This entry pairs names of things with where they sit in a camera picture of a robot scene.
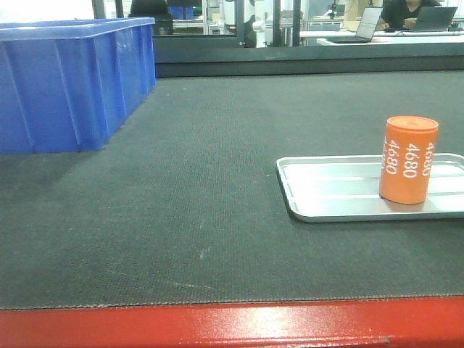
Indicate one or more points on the silver metal tray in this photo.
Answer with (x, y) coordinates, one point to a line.
(346, 188)

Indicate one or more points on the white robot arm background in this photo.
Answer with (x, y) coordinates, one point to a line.
(256, 16)

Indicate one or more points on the blue crate on conveyor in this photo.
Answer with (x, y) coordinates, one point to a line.
(68, 86)

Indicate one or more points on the red conveyor frame edge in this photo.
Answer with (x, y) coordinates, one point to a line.
(414, 322)

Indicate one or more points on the open laptop left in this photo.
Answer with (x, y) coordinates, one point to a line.
(365, 30)

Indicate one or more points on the seated person in black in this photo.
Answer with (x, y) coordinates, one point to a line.
(402, 14)

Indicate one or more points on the orange cylindrical capacitor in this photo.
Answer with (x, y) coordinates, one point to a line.
(408, 153)

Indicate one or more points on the grey laptop right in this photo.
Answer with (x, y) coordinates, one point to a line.
(434, 19)

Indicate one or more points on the black conveyor belt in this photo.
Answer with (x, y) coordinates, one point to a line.
(183, 205)

